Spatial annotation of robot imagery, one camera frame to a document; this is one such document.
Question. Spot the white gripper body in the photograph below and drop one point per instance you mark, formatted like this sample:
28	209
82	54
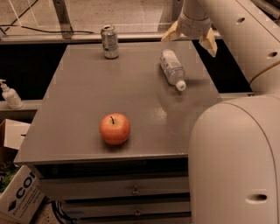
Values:
193	28

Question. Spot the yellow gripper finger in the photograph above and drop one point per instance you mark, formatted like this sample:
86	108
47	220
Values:
172	34
207	41

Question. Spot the clear plastic water bottle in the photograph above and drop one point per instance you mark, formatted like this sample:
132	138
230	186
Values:
173	70

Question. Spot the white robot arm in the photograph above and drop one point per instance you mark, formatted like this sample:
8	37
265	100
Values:
234	148

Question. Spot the white pump dispenser bottle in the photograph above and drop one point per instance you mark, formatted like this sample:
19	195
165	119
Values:
11	96

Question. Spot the silver green soda can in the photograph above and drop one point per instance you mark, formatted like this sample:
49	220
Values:
109	41

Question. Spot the red apple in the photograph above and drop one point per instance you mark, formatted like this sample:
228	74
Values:
115	129

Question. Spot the grey drawer cabinet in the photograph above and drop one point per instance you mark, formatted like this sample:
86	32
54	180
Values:
145	179

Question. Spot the open brown cardboard box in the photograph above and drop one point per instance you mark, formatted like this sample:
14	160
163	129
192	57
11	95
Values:
12	134

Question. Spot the white printed cardboard box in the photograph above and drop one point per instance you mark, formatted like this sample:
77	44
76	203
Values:
21	198

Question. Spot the metal frame rail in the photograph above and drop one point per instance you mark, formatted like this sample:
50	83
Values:
80	21

